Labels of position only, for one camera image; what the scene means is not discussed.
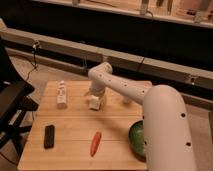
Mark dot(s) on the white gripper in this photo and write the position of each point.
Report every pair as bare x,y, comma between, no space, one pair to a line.
98,90

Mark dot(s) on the white sponge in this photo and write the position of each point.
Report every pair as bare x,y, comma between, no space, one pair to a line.
94,103

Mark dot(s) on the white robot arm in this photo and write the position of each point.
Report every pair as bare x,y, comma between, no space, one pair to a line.
167,136

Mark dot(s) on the orange carrot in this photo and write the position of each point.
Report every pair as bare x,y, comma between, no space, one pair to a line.
95,143

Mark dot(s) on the white bottle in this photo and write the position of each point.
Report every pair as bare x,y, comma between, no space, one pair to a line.
61,99

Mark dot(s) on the green bowl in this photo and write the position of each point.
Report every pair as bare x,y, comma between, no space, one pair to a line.
136,140

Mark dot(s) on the black chair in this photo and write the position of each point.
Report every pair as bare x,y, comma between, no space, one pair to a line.
14,102

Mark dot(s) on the grey wall rail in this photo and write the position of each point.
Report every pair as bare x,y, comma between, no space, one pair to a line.
158,68

